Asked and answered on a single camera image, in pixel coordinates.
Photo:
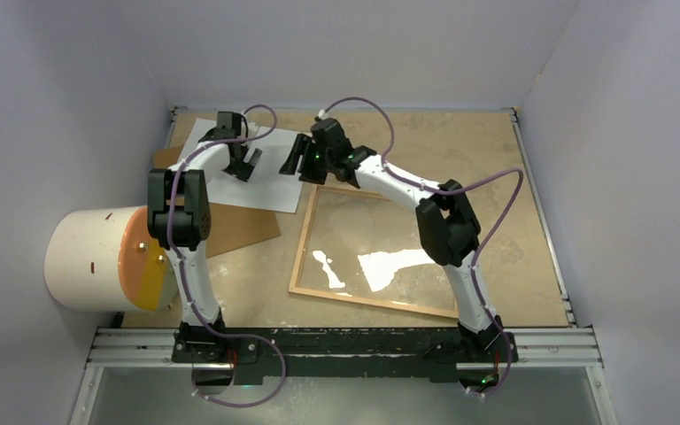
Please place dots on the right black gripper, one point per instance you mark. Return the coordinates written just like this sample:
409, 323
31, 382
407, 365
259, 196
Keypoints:
306, 148

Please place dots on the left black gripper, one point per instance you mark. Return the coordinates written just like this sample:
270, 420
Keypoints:
243, 170

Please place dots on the printed photo sheet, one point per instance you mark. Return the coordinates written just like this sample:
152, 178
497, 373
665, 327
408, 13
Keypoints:
266, 188

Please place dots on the brown backing board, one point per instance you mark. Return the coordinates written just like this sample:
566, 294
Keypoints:
235, 227

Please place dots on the wooden picture frame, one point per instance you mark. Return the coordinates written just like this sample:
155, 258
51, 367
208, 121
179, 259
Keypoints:
359, 248

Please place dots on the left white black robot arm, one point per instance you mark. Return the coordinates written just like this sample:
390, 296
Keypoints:
179, 218

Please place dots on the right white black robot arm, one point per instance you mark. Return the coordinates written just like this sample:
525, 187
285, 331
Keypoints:
448, 229

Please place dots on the white cylinder orange lid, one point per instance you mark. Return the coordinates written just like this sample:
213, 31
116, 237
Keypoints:
105, 260

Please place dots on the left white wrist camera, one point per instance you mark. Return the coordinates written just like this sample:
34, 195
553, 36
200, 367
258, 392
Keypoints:
250, 129

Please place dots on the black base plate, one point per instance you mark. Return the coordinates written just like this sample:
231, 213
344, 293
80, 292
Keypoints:
252, 374

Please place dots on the aluminium rail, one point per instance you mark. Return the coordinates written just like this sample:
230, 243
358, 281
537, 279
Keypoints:
162, 347

